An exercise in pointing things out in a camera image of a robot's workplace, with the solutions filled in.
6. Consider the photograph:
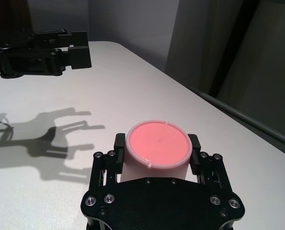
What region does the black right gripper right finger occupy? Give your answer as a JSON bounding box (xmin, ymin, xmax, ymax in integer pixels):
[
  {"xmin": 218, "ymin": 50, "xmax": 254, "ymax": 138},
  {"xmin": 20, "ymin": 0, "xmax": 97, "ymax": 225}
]
[{"xmin": 187, "ymin": 133, "xmax": 235, "ymax": 192}]

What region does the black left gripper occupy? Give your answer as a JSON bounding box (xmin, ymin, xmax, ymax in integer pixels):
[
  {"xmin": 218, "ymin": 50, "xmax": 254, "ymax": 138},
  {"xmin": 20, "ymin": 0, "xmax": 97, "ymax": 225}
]
[{"xmin": 0, "ymin": 28, "xmax": 92, "ymax": 79}]

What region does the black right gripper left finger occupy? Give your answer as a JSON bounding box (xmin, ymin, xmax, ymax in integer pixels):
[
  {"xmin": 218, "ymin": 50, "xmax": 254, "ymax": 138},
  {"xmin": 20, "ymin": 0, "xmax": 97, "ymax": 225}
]
[{"xmin": 88, "ymin": 133, "xmax": 128, "ymax": 192}]

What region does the pink plastic cup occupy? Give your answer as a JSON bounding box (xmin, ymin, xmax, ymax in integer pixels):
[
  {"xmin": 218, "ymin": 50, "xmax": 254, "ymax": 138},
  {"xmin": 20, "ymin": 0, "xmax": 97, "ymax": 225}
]
[{"xmin": 121, "ymin": 119, "xmax": 193, "ymax": 184}]

